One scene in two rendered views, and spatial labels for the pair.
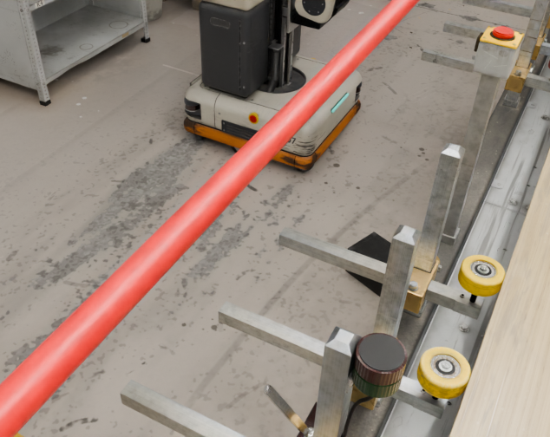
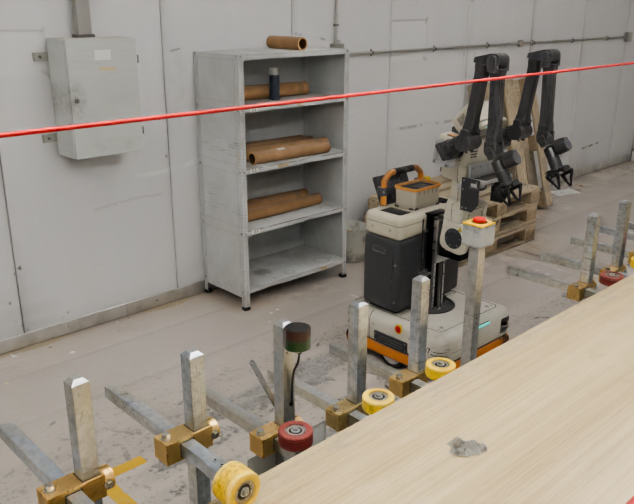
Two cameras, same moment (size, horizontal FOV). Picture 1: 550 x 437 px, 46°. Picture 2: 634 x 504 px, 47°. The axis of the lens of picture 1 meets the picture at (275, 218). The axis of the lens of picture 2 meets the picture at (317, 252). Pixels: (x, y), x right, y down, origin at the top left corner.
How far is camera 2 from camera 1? 1.14 m
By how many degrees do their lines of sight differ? 28
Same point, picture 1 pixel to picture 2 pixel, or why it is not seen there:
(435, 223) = (415, 332)
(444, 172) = (415, 293)
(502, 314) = (437, 384)
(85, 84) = (281, 300)
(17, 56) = (232, 270)
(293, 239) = (337, 347)
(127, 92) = (313, 309)
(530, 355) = (439, 402)
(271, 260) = not seen: hidden behind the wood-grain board
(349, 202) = not seen: hidden behind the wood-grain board
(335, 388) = (279, 354)
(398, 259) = (353, 319)
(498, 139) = not seen: hidden behind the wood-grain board
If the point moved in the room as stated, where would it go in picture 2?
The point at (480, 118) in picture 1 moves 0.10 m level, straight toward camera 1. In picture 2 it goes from (472, 278) to (455, 288)
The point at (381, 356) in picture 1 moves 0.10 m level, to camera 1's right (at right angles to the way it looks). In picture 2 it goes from (295, 328) to (337, 335)
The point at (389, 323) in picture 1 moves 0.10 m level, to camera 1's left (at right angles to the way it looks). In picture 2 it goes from (354, 371) to (317, 364)
